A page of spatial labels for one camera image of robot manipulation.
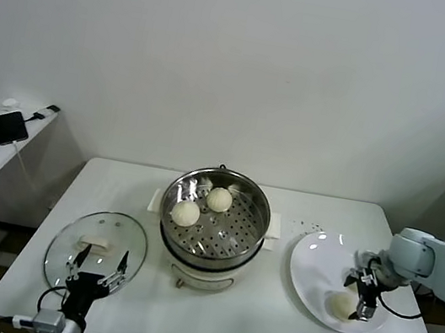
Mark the black white usb adapter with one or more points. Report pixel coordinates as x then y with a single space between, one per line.
53 108

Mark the white round plate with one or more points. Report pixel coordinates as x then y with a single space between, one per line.
314 259

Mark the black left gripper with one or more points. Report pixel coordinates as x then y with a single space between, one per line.
84 290

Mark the black smartphone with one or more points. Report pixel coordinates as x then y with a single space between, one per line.
11 128

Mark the small white case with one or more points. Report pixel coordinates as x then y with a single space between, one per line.
9 102

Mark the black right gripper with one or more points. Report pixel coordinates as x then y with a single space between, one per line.
368 293

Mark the round glass pot lid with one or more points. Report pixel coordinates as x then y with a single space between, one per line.
133 237

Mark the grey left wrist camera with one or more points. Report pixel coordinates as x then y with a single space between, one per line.
49 320

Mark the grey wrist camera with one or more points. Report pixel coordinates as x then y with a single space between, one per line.
365 259
49 320

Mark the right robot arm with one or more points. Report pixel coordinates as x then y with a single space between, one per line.
417 254

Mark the stainless steel steamer basket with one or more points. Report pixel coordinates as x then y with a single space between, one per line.
236 237

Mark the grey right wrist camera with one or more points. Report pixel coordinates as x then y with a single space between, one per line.
365 259

